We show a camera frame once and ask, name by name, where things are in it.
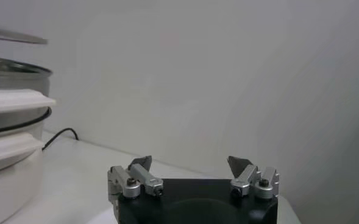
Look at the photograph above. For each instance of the stainless steel steamer basket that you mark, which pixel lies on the stainless steel steamer basket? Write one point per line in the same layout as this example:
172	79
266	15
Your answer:
14	82

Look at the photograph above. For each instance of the white electric cooker base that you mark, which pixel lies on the white electric cooker base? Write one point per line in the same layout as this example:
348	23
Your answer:
11	182

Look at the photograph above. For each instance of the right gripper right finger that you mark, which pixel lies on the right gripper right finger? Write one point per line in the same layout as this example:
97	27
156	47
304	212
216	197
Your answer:
249	176

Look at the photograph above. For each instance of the white work table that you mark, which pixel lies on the white work table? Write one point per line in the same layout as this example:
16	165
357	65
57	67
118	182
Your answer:
75	182

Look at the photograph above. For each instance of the round glass lid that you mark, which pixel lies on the round glass lid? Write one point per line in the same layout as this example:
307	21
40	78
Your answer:
14	36

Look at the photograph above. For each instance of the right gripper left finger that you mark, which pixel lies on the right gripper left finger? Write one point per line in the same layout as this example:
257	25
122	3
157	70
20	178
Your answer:
136	176

